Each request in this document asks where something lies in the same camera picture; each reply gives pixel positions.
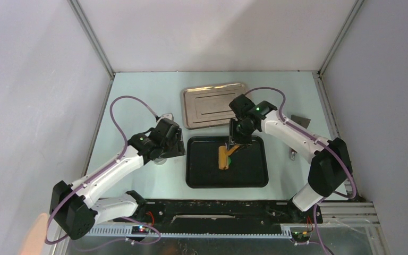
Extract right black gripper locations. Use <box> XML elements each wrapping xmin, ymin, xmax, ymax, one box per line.
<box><xmin>228</xmin><ymin>118</ymin><xmax>256</xmax><ymax>152</ymax></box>

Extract wooden dough roller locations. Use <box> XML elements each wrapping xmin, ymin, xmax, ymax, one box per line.
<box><xmin>218</xmin><ymin>143</ymin><xmax>240</xmax><ymax>170</ymax></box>

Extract black plastic tray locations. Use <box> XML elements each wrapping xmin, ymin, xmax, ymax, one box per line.
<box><xmin>185</xmin><ymin>136</ymin><xmax>269</xmax><ymax>189</ymax></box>

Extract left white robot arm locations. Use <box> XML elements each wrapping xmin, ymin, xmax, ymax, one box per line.
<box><xmin>48</xmin><ymin>113</ymin><xmax>185</xmax><ymax>240</ymax></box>

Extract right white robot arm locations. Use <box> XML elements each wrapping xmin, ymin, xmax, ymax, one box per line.
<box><xmin>229</xmin><ymin>95</ymin><xmax>353</xmax><ymax>222</ymax></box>

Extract silver metal tray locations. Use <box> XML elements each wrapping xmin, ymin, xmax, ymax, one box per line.
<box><xmin>180</xmin><ymin>83</ymin><xmax>247</xmax><ymax>130</ymax></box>

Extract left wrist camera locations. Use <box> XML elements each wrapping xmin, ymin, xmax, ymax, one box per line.
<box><xmin>160</xmin><ymin>113</ymin><xmax>174</xmax><ymax>121</ymax></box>

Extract metal scraper with wooden handle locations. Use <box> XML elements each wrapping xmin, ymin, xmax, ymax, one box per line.
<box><xmin>289</xmin><ymin>114</ymin><xmax>311</xmax><ymax>161</ymax></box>

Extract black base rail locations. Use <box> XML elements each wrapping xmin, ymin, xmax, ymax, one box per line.
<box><xmin>113</xmin><ymin>199</ymin><xmax>324</xmax><ymax>234</ymax></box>

